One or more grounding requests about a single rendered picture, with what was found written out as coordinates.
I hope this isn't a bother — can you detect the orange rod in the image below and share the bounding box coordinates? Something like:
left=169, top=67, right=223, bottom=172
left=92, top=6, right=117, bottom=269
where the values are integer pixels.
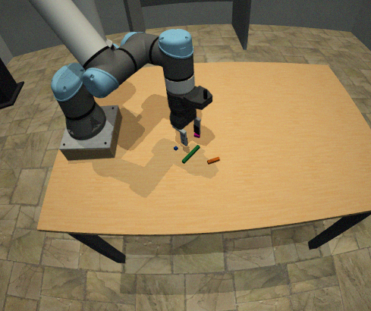
left=207, top=157, right=220, bottom=165

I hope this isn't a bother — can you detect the green rod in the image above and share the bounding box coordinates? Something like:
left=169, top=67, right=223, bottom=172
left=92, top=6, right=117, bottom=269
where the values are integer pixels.
left=182, top=145, right=200, bottom=164

